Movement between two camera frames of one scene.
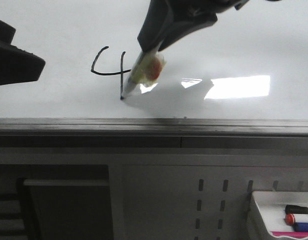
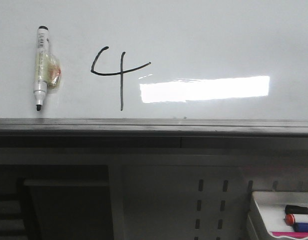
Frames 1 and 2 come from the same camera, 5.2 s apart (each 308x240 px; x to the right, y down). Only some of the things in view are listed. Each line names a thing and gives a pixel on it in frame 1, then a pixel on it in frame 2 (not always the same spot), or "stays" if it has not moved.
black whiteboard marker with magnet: (147, 70) → (48, 70)
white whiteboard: (256, 62) stays
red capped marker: (291, 219) stays
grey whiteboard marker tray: (153, 127) stays
